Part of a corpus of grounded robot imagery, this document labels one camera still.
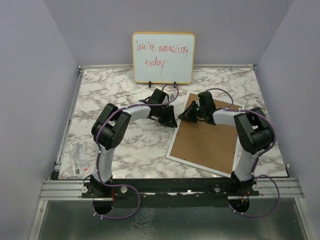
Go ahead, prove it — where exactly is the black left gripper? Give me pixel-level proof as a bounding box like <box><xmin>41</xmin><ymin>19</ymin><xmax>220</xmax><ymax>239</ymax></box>
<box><xmin>155</xmin><ymin>105</ymin><xmax>177</xmax><ymax>129</ymax></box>

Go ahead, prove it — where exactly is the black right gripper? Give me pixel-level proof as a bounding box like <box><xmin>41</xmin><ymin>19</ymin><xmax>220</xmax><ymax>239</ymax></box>
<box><xmin>179</xmin><ymin>100</ymin><xmax>206</xmax><ymax>123</ymax></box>

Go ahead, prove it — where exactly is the brown backing board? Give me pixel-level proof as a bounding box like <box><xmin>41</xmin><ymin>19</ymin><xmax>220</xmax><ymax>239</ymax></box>
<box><xmin>168</xmin><ymin>92</ymin><xmax>242</xmax><ymax>175</ymax></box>

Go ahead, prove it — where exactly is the white picture frame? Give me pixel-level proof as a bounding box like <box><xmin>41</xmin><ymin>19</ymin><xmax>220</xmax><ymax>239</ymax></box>
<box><xmin>165</xmin><ymin>90</ymin><xmax>245</xmax><ymax>178</ymax></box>

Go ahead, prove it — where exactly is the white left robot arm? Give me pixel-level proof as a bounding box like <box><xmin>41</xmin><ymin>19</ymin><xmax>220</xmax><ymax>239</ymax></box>
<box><xmin>91</xmin><ymin>88</ymin><xmax>178</xmax><ymax>198</ymax></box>

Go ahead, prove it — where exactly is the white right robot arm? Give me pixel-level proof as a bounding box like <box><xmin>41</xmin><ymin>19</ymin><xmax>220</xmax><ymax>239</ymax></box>
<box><xmin>178</xmin><ymin>91</ymin><xmax>277</xmax><ymax>196</ymax></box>

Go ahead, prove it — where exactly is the black whiteboard stand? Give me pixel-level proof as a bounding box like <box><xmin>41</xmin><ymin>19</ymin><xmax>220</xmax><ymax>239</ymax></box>
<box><xmin>147</xmin><ymin>81</ymin><xmax>178</xmax><ymax>88</ymax></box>

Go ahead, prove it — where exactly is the yellow-rimmed whiteboard with writing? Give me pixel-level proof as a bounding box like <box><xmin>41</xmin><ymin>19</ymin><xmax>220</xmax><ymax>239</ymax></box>
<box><xmin>132</xmin><ymin>32</ymin><xmax>196</xmax><ymax>84</ymax></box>

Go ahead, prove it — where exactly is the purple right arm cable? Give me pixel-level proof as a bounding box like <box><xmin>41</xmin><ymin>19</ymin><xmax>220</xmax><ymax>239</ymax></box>
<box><xmin>204</xmin><ymin>87</ymin><xmax>281</xmax><ymax>218</ymax></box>

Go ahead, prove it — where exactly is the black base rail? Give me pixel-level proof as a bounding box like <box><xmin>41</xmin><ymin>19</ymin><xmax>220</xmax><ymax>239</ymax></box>
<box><xmin>81</xmin><ymin>177</ymin><xmax>259</xmax><ymax>208</ymax></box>

